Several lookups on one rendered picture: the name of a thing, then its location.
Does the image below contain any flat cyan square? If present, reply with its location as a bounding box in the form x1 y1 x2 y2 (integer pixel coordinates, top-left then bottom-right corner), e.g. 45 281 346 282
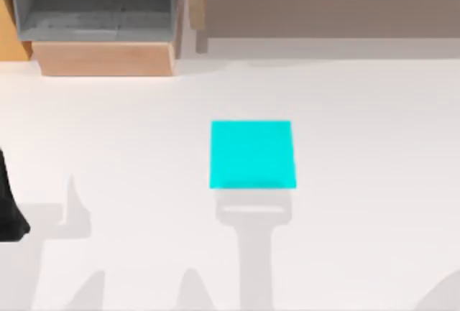
209 120 298 190

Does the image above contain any pale wooden drawer front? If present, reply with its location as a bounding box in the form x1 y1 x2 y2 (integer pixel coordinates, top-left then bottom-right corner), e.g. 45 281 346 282
31 40 176 77

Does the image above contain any wooden open shelf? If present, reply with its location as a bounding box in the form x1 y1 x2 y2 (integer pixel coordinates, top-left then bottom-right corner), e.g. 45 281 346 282
189 0 460 55

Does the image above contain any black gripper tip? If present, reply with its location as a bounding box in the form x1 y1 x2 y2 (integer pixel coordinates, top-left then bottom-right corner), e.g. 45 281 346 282
0 149 31 243

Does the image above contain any wooden cupboard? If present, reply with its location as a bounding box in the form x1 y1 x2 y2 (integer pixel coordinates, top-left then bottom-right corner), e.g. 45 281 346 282
0 0 34 62

